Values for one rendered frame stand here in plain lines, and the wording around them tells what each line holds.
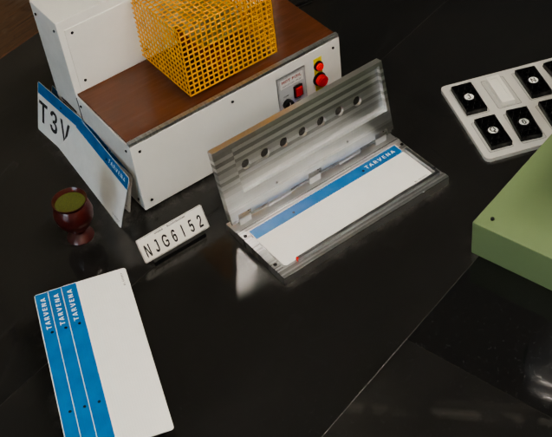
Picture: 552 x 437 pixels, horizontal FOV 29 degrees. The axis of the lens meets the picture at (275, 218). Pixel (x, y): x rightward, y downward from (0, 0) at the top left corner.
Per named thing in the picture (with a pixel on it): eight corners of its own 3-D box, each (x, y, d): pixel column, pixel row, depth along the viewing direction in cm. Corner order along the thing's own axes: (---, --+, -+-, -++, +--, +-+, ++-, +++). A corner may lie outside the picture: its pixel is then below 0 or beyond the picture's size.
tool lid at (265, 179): (211, 154, 216) (206, 151, 217) (233, 229, 227) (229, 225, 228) (381, 60, 231) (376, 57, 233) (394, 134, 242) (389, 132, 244)
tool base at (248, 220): (285, 286, 218) (283, 274, 215) (227, 230, 230) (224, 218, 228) (449, 184, 233) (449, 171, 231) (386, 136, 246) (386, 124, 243)
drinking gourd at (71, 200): (79, 256, 229) (67, 219, 221) (53, 239, 233) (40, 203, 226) (108, 232, 233) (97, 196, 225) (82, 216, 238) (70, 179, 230)
